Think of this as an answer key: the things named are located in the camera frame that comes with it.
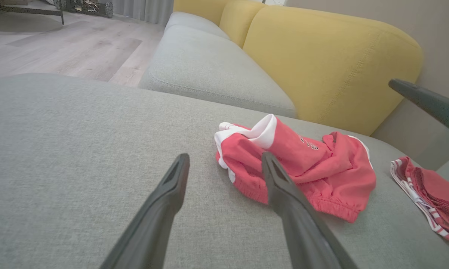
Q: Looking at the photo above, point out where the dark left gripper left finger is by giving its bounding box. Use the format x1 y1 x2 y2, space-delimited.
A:
99 153 191 269

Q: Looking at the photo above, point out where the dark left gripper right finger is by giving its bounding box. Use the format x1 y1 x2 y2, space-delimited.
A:
261 151 360 269

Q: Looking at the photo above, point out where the red mesh shorts white band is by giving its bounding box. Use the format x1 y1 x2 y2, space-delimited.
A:
214 114 377 223

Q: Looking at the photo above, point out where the red and white t-shirt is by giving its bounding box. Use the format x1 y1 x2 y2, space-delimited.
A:
390 156 449 244

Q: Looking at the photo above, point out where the large yellow sofa back cushion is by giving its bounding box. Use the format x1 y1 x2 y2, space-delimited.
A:
243 5 424 136

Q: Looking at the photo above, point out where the narrow grey sofa seat cushion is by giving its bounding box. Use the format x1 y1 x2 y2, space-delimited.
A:
164 11 230 40

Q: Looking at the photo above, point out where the small yellow sofa back cushion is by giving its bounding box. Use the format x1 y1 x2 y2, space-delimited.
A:
219 0 267 48
173 0 230 26

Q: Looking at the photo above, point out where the grey curtain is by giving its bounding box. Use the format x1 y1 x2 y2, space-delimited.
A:
111 0 175 26

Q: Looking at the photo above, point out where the wheeled machine base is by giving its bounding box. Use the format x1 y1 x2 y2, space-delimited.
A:
54 0 114 18

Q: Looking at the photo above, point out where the dark metal table frame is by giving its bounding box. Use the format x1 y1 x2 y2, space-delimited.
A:
0 0 65 35

